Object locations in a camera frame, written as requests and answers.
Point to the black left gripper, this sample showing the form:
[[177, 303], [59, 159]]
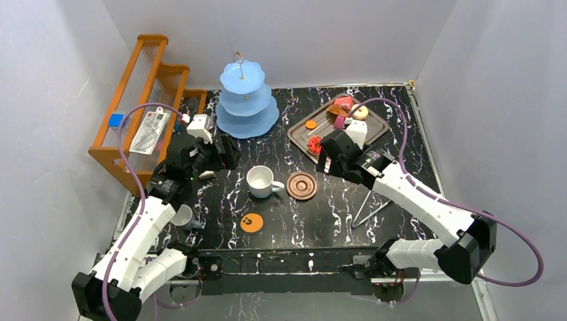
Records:
[[226, 152]]

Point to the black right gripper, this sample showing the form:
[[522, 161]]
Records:
[[321, 160]]

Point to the round orange cookie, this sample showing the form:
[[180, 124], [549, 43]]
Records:
[[311, 124]]

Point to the cream white donut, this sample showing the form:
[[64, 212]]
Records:
[[361, 113]]

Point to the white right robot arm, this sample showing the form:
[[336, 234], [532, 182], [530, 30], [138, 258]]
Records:
[[464, 241]]

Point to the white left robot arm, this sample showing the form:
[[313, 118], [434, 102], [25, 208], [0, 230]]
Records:
[[119, 284]]

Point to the magenta pink roll cake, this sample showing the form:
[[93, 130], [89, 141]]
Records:
[[340, 122]]

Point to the silver metal tray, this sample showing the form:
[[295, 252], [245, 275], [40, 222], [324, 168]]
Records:
[[300, 135]]

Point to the white ceramic mug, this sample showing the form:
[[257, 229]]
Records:
[[261, 182]]

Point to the brown croissant pastry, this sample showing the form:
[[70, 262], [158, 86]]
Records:
[[337, 110]]

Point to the blue three-tier cake stand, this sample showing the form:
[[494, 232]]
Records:
[[246, 107]]

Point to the brown wooden saucer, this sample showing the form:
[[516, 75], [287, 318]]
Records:
[[301, 186]]

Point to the orange round coaster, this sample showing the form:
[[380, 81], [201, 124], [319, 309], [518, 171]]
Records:
[[251, 223]]

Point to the clear ruler set package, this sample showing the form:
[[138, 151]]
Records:
[[149, 131]]

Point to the orange wooden tiered rack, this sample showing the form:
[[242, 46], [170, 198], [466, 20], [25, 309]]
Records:
[[145, 83]]

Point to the blue eraser block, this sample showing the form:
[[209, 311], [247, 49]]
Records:
[[116, 120]]

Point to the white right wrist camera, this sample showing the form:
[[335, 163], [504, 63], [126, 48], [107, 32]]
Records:
[[357, 131]]

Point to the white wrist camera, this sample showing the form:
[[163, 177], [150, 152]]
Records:
[[200, 127], [357, 131]]

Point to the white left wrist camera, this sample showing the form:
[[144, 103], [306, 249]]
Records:
[[200, 127]]

